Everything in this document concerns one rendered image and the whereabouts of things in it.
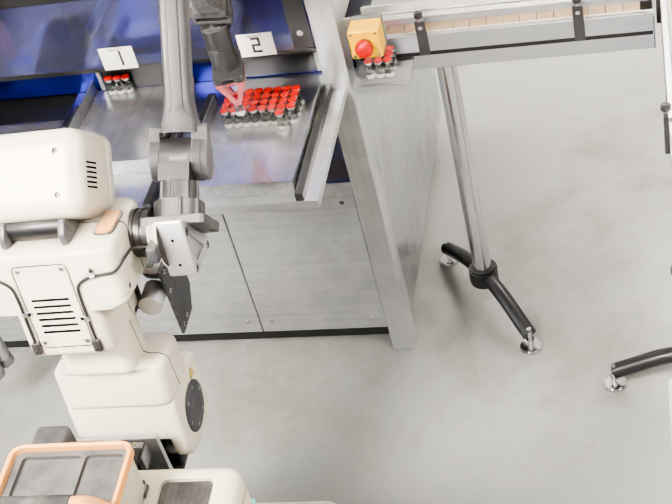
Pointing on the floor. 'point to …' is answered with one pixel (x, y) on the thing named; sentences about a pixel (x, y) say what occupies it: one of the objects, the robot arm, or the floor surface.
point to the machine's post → (363, 170)
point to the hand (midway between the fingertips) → (237, 99)
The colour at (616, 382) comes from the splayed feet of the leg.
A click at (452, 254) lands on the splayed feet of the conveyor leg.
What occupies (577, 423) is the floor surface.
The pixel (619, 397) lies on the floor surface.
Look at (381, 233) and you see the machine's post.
